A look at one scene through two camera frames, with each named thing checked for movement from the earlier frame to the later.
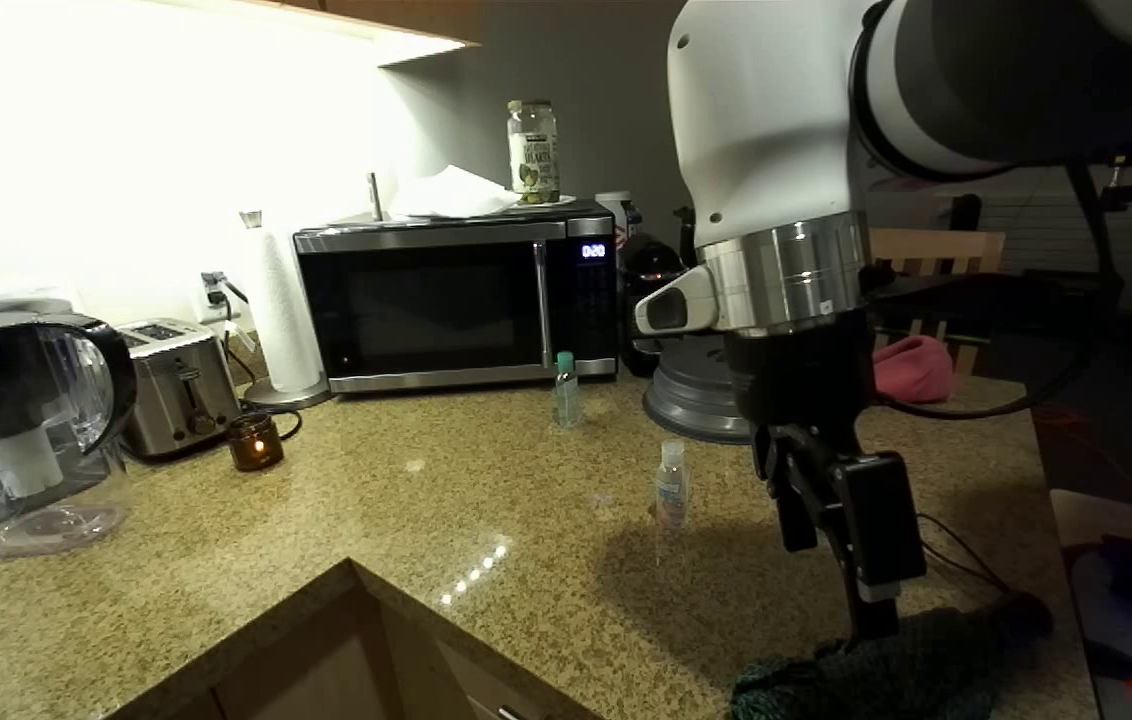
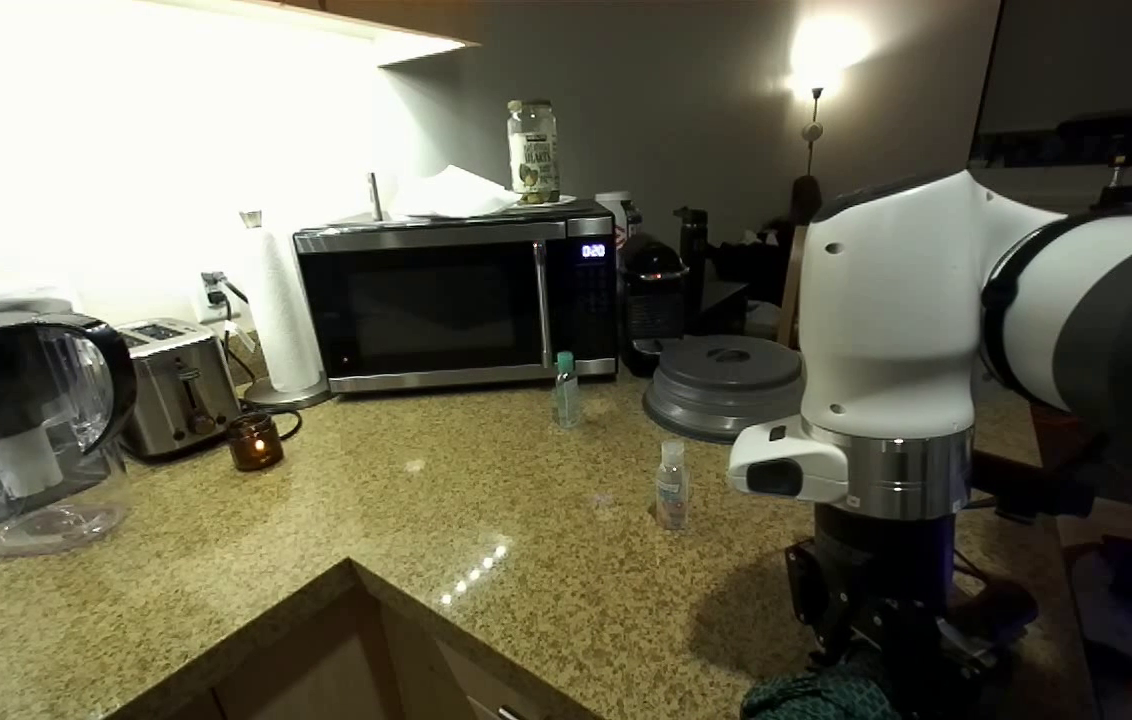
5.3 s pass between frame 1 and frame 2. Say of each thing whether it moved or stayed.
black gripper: moved
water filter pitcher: stayed
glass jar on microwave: stayed
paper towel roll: stayed
